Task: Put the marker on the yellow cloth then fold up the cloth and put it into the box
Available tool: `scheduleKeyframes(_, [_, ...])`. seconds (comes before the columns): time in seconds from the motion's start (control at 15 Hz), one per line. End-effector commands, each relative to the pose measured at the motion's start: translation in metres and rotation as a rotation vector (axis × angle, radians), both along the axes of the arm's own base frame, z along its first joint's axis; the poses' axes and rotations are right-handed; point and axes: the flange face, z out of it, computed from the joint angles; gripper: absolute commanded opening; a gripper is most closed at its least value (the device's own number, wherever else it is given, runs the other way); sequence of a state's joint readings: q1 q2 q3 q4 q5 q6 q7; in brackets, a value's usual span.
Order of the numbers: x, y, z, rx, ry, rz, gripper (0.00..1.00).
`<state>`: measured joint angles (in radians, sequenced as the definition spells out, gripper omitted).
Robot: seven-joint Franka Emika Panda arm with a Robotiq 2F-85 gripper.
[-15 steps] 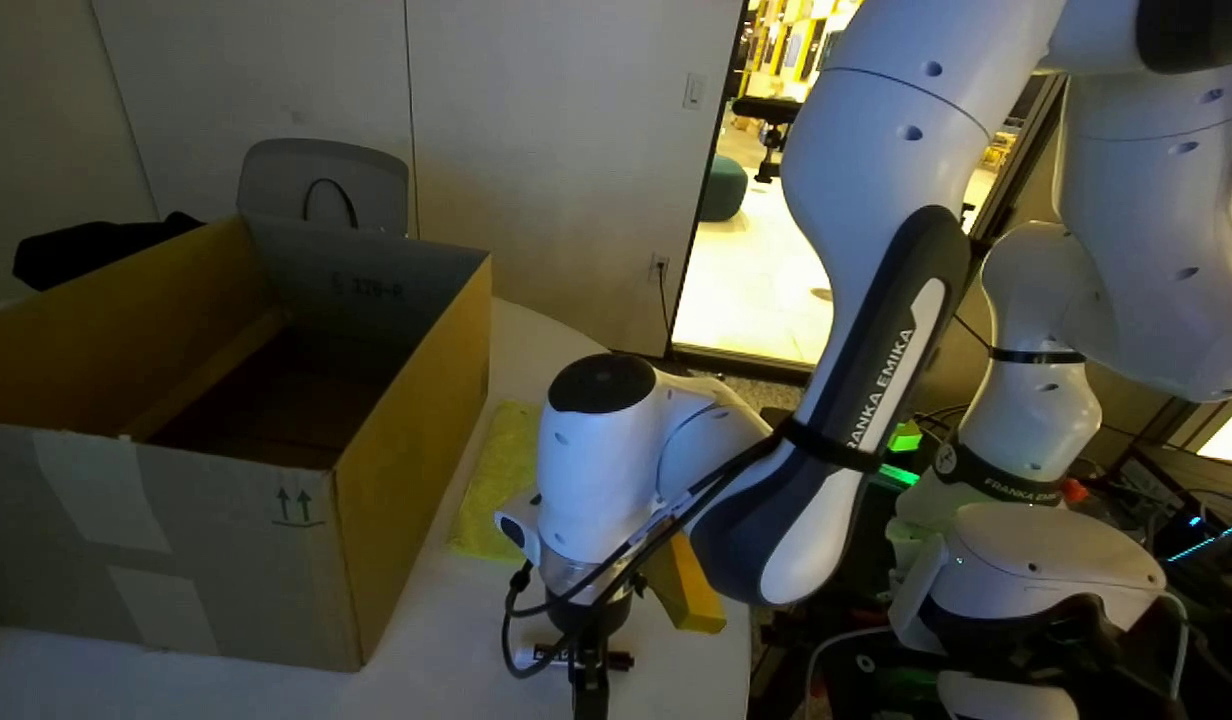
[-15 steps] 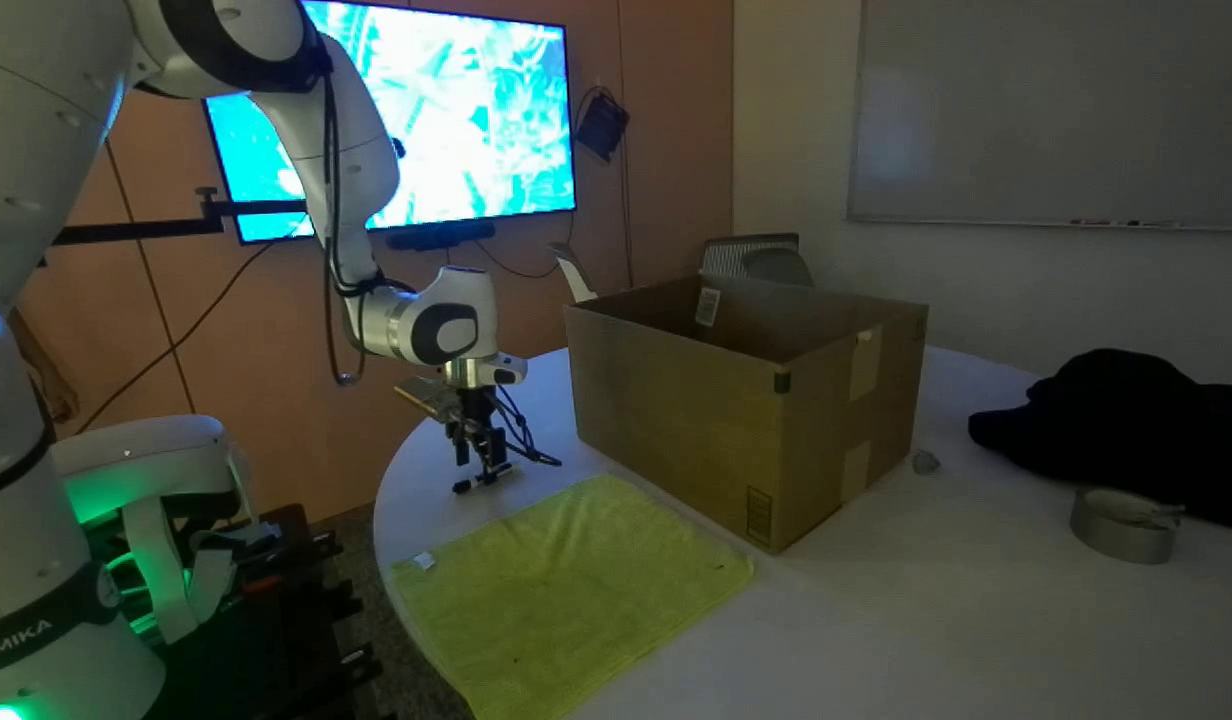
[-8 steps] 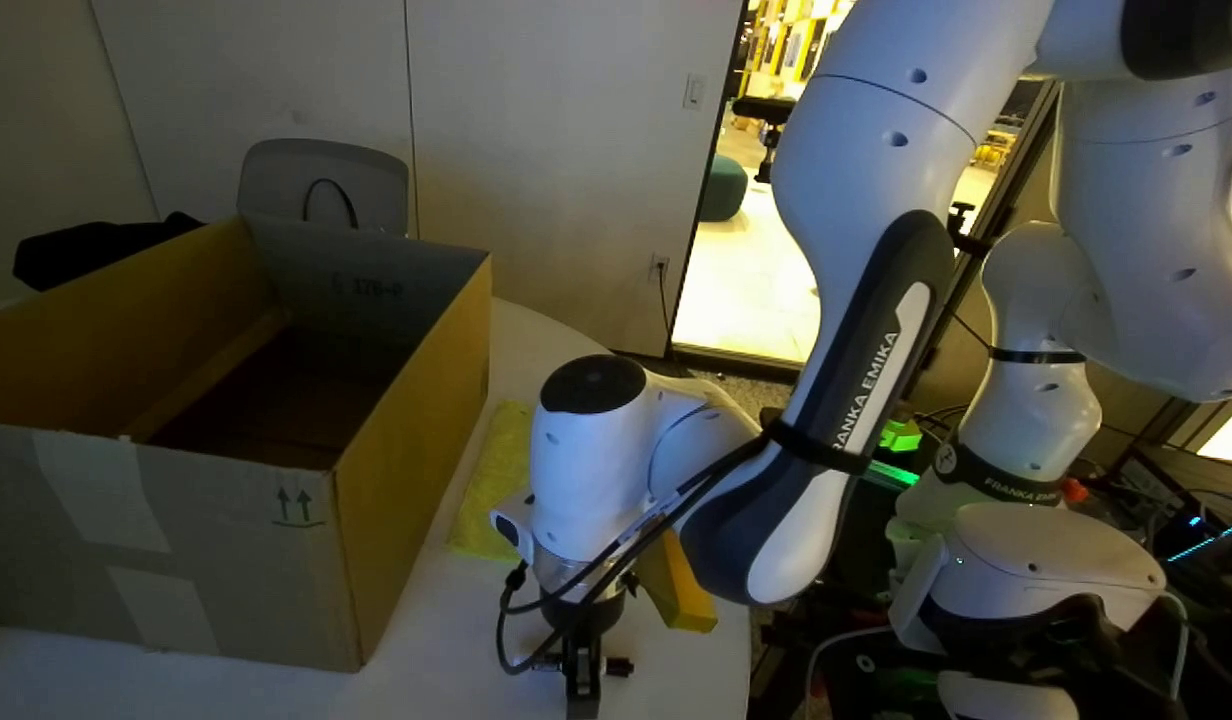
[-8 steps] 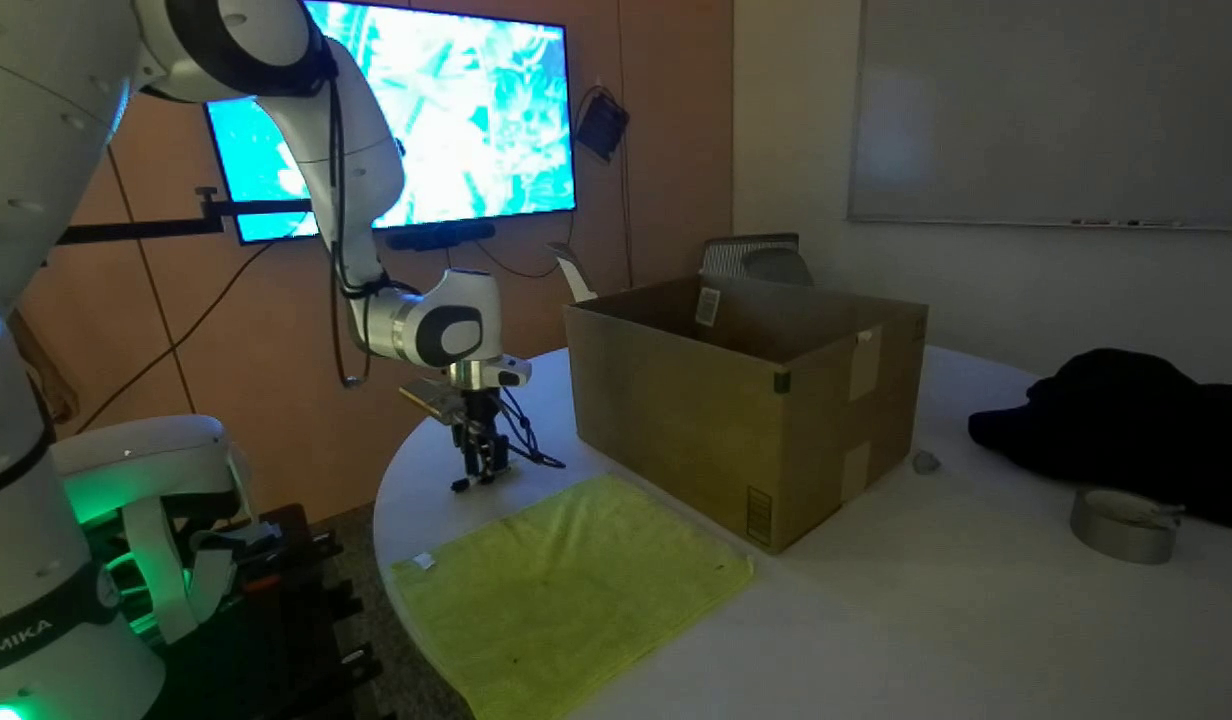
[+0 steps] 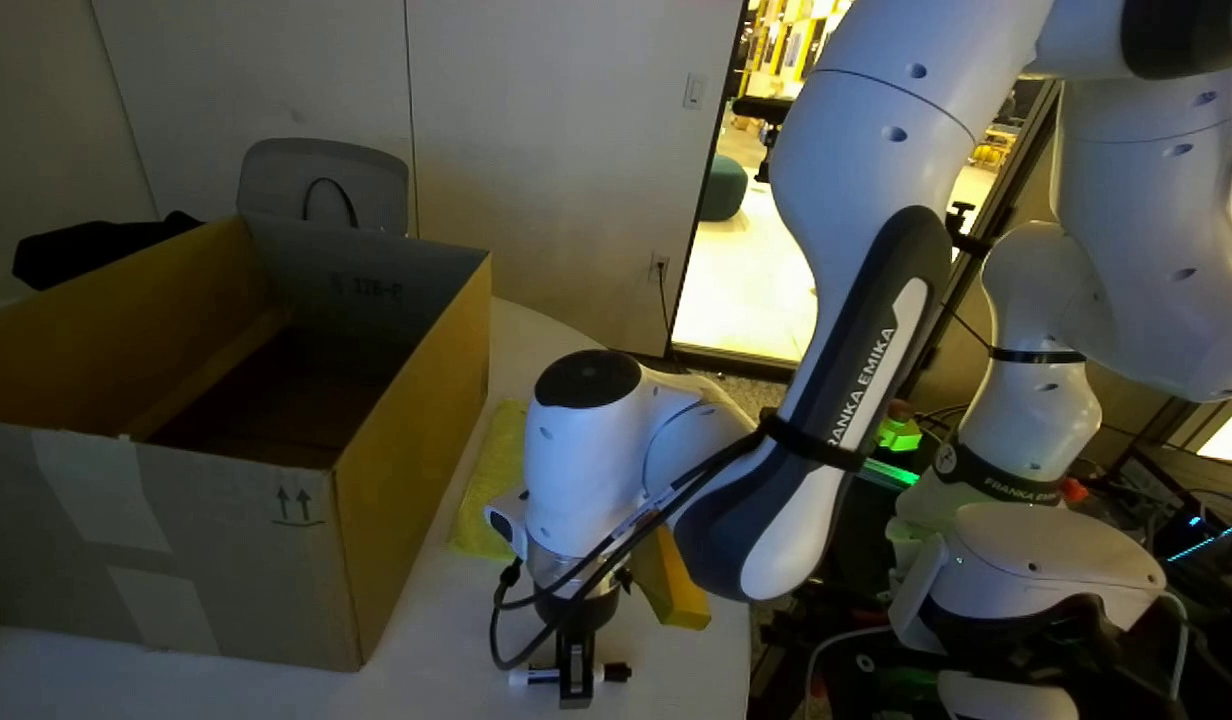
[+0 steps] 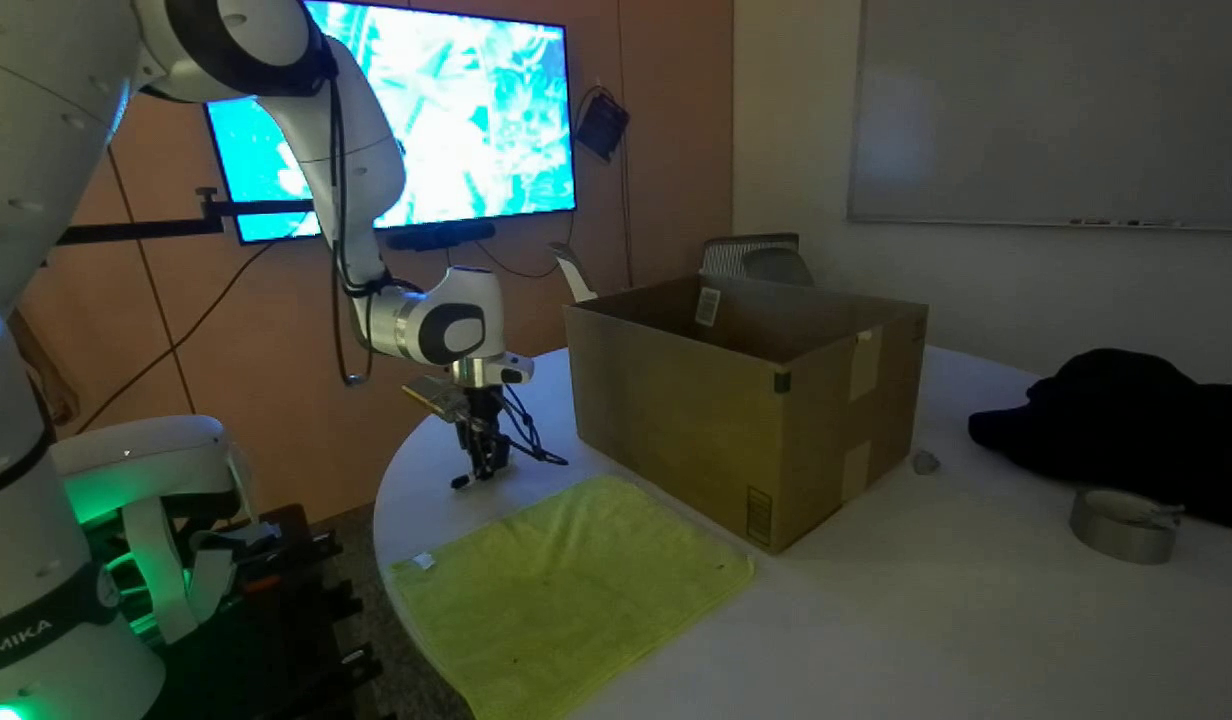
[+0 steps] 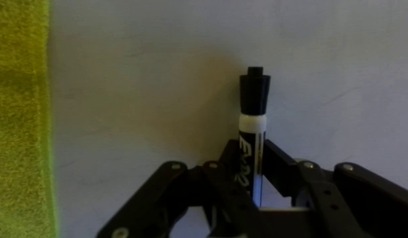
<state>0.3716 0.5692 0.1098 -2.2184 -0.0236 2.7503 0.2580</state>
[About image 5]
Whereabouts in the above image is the yellow microfibre cloth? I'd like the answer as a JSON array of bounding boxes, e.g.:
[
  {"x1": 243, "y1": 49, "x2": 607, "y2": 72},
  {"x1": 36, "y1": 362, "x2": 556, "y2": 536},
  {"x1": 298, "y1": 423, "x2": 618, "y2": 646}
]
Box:
[{"x1": 446, "y1": 398, "x2": 716, "y2": 638}]

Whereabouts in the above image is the grey chair backrest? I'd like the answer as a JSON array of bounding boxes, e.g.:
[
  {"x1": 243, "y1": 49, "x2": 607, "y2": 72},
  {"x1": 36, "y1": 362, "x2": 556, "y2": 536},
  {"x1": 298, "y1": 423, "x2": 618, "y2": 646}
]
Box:
[{"x1": 232, "y1": 135, "x2": 418, "y2": 246}]

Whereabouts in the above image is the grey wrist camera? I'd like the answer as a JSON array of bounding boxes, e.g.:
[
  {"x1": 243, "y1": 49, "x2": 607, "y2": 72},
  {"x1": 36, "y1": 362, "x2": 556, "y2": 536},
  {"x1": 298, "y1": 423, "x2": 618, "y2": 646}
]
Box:
[{"x1": 486, "y1": 485, "x2": 538, "y2": 559}]

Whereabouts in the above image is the brown cardboard box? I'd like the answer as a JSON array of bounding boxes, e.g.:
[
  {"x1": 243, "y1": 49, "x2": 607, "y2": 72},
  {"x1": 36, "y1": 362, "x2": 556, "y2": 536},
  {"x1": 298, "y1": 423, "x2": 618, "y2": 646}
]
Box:
[{"x1": 0, "y1": 211, "x2": 497, "y2": 675}]

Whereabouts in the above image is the green glowing device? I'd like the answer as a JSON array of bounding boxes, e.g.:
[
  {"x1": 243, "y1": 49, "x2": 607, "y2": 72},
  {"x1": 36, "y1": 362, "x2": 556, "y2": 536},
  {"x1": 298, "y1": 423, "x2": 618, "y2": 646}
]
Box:
[{"x1": 868, "y1": 414, "x2": 930, "y2": 460}]

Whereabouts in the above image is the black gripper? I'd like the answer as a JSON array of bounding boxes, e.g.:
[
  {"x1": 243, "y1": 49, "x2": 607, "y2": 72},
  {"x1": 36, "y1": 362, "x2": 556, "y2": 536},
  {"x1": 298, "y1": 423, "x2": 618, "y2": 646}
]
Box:
[{"x1": 550, "y1": 588, "x2": 623, "y2": 714}]

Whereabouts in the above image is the black bundled fabric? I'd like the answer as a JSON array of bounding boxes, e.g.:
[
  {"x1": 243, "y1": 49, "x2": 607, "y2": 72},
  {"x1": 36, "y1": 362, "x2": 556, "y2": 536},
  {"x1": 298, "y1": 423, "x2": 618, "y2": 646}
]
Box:
[{"x1": 7, "y1": 207, "x2": 205, "y2": 291}]

